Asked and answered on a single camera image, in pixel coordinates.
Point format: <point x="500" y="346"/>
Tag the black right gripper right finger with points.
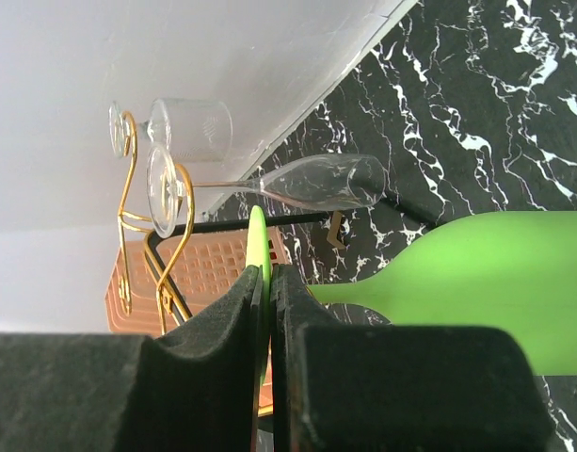
<point x="345" y="387"/>

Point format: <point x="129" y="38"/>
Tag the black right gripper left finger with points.
<point x="191" y="389"/>

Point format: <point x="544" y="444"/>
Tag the clear wine glass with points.
<point x="194" y="131"/>
<point x="323" y="182"/>

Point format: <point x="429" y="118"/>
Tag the green wine glass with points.
<point x="512" y="270"/>

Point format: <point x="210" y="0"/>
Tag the pink plastic file organizer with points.
<point x="206" y="269"/>

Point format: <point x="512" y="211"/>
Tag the gold wire wine glass rack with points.
<point x="161" y="253"/>

